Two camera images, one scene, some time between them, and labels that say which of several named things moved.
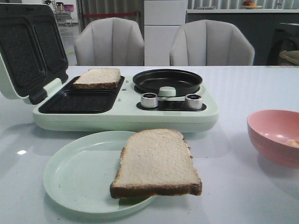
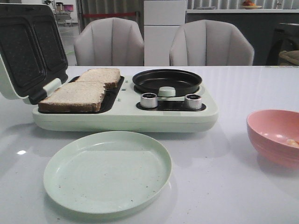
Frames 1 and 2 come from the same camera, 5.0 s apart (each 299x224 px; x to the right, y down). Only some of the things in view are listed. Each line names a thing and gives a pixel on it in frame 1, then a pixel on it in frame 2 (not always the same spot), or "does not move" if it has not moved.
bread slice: (155, 162) -> (78, 96)
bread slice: (98, 78) does not move
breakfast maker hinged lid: (33, 52) does not move
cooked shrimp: (292, 143) does not move
